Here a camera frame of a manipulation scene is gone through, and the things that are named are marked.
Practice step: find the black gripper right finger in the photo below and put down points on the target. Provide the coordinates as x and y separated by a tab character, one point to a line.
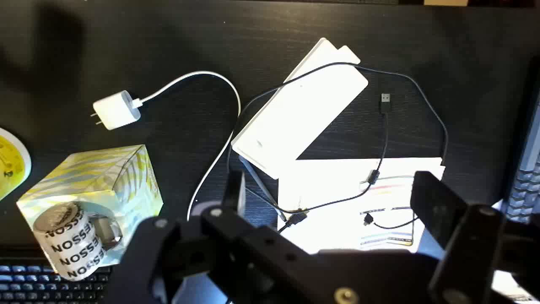
440	209

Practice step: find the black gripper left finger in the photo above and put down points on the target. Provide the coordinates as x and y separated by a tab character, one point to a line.
236	192

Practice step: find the long white cardboard box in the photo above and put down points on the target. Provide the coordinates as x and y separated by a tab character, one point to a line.
298	112

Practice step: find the white printed paper manual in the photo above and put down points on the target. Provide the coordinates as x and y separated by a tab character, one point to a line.
339	180

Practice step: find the small grey metal cylinder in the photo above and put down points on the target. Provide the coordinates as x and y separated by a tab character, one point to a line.
109	232

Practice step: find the yellow label wipes canister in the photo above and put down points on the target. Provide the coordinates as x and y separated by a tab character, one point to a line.
11	163

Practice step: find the white USB wall charger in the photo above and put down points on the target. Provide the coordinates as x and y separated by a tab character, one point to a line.
116	111

